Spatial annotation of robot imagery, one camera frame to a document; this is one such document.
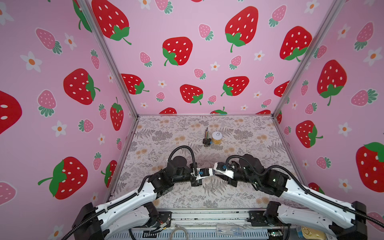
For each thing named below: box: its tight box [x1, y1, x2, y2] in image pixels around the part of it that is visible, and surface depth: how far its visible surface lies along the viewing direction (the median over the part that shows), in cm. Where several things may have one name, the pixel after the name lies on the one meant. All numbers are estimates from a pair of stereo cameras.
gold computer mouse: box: [296, 226, 327, 240], surface depth 67 cm
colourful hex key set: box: [202, 127, 212, 147], surface depth 106 cm
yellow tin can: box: [212, 131, 223, 145], surface depth 103 cm
